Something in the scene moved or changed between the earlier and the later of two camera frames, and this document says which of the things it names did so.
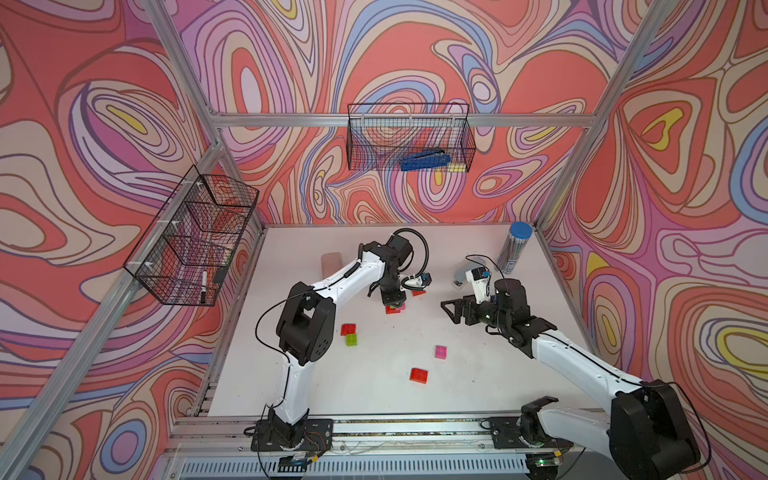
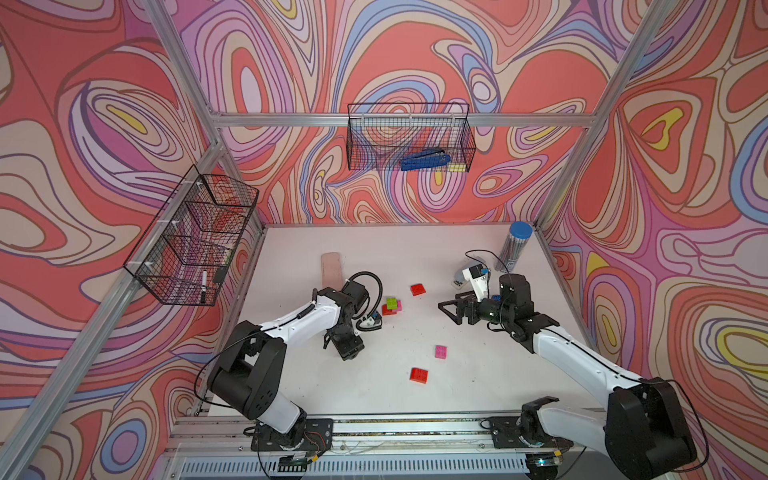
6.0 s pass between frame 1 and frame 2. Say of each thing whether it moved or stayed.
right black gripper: stayed
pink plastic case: stayed
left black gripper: moved
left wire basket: stayed
